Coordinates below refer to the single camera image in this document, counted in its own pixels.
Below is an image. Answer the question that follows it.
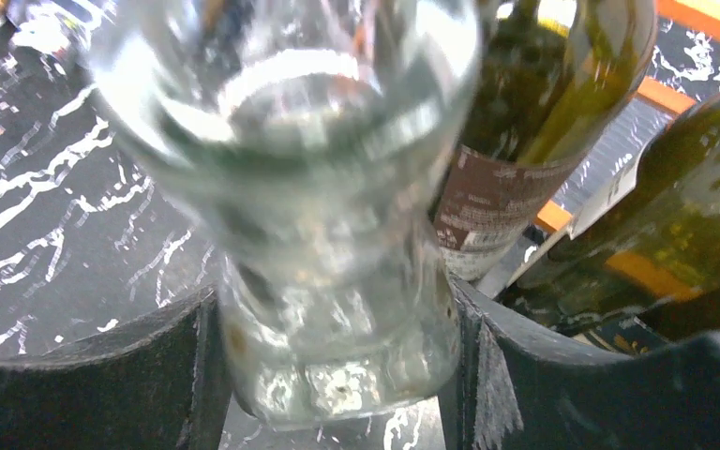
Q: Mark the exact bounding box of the clear glass bottle black cap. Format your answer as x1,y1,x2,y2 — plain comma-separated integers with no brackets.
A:
86,1,481,428

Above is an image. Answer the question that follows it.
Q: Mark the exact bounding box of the dark wine bottle cream label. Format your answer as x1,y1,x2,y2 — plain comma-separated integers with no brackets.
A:
498,93,720,336

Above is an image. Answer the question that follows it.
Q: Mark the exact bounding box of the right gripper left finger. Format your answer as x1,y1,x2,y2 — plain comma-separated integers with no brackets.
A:
0,288,231,449

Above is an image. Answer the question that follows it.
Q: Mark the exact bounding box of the orange wooden shelf rack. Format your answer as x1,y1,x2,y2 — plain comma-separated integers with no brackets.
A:
535,1,720,233

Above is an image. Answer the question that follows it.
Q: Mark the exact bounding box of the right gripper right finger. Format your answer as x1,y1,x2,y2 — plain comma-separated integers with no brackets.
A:
439,278,720,449

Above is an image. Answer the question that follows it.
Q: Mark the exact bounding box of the dark wine bottle brown label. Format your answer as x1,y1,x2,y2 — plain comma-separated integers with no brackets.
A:
430,0,657,281

